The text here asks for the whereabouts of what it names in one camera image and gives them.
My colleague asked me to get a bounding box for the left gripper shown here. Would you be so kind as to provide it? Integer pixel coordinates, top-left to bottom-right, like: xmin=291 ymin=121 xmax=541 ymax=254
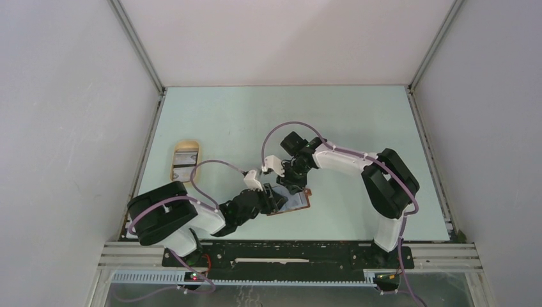
xmin=236 ymin=183 xmax=288 ymax=226

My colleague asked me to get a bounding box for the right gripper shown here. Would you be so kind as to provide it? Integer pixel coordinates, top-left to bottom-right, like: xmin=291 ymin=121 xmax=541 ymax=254
xmin=276 ymin=161 xmax=311 ymax=196

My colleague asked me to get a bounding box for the brown leather card holder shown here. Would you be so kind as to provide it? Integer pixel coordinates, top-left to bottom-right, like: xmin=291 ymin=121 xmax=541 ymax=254
xmin=268 ymin=185 xmax=312 ymax=216

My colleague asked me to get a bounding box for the silver VIP card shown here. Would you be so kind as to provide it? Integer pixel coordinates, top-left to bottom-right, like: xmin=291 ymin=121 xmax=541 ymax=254
xmin=171 ymin=166 xmax=194 ymax=182
xmin=173 ymin=151 xmax=198 ymax=167

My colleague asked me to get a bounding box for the beige card tray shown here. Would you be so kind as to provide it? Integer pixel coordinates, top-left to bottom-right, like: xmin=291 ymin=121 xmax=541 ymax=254
xmin=170 ymin=139 xmax=201 ymax=184

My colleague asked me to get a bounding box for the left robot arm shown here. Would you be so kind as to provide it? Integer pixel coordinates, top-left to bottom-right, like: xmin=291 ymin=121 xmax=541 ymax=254
xmin=127 ymin=182 xmax=288 ymax=267

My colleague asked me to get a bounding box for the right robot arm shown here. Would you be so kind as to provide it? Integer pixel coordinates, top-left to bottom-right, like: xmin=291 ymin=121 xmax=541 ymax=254
xmin=276 ymin=132 xmax=420 ymax=267

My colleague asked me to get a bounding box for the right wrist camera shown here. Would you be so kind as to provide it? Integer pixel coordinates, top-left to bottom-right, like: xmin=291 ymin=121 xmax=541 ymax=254
xmin=261 ymin=155 xmax=284 ymax=177

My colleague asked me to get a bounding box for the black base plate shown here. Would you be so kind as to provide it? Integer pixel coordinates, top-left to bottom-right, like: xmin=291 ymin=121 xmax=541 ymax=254
xmin=189 ymin=240 xmax=414 ymax=281

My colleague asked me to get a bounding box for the white cable duct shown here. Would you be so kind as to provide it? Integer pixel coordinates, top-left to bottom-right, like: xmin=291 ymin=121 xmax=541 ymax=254
xmin=111 ymin=270 xmax=400 ymax=287

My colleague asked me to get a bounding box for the aluminium frame rail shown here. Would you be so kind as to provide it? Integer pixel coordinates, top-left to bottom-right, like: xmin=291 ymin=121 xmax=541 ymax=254
xmin=98 ymin=242 xmax=483 ymax=273

